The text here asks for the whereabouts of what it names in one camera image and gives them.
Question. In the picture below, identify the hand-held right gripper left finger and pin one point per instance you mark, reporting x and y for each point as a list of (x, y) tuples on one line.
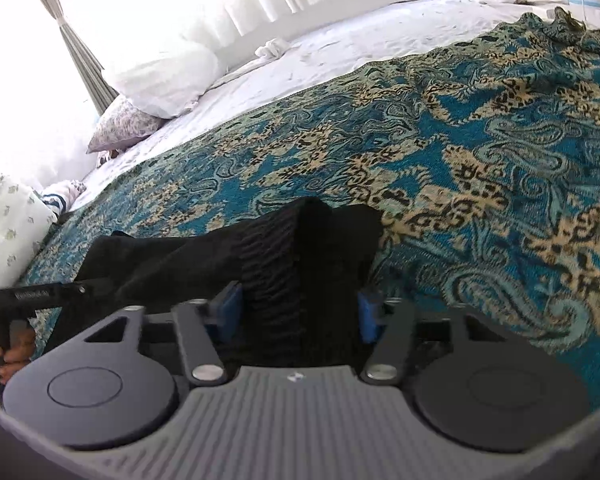
[(227, 312)]

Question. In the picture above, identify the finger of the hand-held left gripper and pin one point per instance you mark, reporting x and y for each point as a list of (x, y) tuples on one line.
[(50, 294)]

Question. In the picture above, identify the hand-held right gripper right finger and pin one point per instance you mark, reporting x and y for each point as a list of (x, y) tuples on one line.
[(369, 315)]

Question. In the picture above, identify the black pants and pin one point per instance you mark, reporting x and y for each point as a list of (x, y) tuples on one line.
[(280, 260)]

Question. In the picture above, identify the person's left hand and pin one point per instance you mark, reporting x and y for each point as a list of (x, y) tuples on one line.
[(17, 355)]

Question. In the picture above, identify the white green floral pillow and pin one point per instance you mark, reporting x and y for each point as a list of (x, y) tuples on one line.
[(12, 220)]

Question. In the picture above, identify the blue white striped cloth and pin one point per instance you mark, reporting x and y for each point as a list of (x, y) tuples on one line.
[(62, 195)]

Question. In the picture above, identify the lilac floral pillow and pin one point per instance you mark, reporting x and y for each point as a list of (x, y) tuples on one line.
[(122, 127)]

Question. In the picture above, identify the teal paisley patterned blanket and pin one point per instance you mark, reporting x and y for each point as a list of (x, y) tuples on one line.
[(480, 160)]

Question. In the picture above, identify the plain white pillow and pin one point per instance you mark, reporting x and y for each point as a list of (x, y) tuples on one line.
[(165, 77)]

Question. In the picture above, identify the grey green curtain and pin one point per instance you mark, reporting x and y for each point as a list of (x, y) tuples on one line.
[(75, 45)]

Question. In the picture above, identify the small crumpled white cloth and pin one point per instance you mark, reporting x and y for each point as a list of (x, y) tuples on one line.
[(272, 48)]

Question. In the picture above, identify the white bedsheet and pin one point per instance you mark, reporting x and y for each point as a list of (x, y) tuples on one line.
[(355, 45)]

